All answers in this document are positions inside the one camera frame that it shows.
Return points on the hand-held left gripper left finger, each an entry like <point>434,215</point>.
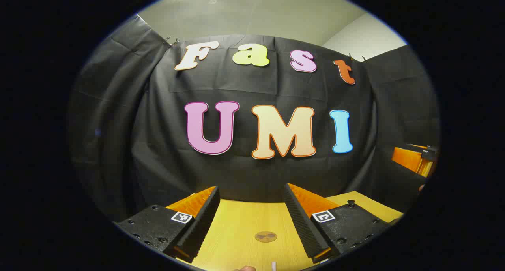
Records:
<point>203,223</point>

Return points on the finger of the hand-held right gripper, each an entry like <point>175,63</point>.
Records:
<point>410,160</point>

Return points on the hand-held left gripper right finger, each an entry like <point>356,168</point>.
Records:
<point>302,223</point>

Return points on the black backdrop cloth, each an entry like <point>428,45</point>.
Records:
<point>244,176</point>

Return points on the wooden desktop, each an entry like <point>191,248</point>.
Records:
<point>236,231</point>

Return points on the round brown coaster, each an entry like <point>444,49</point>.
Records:
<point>265,236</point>

